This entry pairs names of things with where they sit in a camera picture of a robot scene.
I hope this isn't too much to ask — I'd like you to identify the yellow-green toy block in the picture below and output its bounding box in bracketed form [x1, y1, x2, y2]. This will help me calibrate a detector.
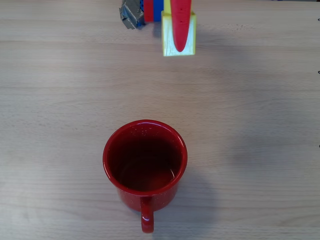
[161, 0, 198, 58]

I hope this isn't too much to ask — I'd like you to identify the red enamel mug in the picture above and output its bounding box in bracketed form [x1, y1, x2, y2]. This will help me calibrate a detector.
[102, 119, 188, 234]

